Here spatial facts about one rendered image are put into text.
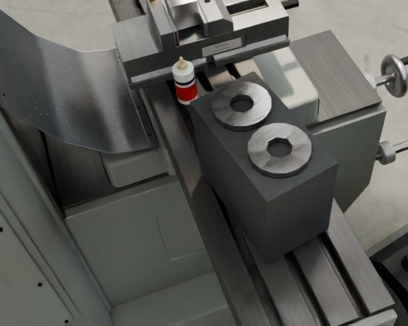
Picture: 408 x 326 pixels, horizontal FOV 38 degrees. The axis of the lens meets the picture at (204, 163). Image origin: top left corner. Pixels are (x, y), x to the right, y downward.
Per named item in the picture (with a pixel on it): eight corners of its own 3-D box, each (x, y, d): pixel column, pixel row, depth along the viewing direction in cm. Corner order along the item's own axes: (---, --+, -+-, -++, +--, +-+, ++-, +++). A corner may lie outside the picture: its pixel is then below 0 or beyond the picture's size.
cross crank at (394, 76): (394, 72, 164) (401, 40, 154) (416, 101, 157) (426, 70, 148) (342, 89, 162) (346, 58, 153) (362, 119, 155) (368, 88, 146)
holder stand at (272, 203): (256, 141, 109) (254, 63, 93) (329, 229, 97) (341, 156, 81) (200, 171, 106) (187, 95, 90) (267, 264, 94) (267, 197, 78)
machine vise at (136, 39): (267, 2, 131) (266, -40, 123) (291, 45, 123) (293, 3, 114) (115, 44, 128) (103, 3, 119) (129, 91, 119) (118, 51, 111)
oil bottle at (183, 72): (193, 87, 118) (188, 46, 109) (200, 101, 116) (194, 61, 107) (175, 94, 118) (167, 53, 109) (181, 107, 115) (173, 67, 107)
